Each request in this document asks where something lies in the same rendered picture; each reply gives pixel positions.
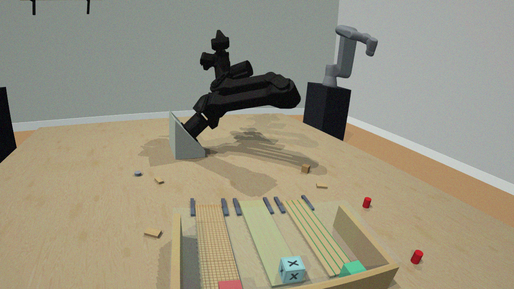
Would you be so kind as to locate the red cylinder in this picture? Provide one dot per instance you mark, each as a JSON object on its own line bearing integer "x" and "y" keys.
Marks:
{"x": 416, "y": 257}
{"x": 366, "y": 202}

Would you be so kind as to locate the brown cube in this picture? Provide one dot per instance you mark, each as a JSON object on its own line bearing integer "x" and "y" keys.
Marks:
{"x": 305, "y": 168}

